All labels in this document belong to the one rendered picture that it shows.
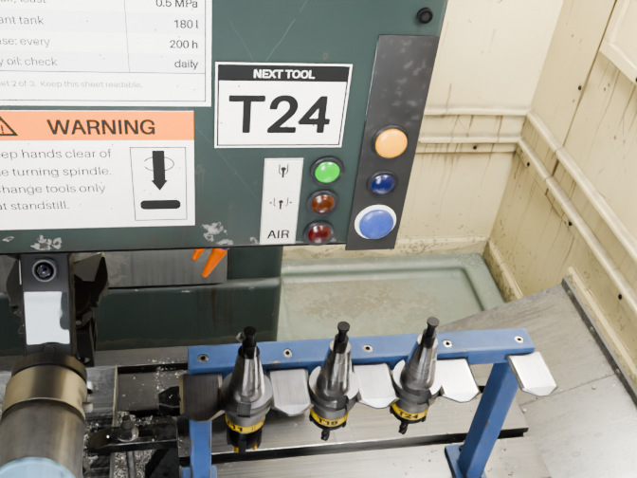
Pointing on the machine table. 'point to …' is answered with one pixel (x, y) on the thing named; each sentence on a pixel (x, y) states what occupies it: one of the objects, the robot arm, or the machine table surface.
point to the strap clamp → (165, 451)
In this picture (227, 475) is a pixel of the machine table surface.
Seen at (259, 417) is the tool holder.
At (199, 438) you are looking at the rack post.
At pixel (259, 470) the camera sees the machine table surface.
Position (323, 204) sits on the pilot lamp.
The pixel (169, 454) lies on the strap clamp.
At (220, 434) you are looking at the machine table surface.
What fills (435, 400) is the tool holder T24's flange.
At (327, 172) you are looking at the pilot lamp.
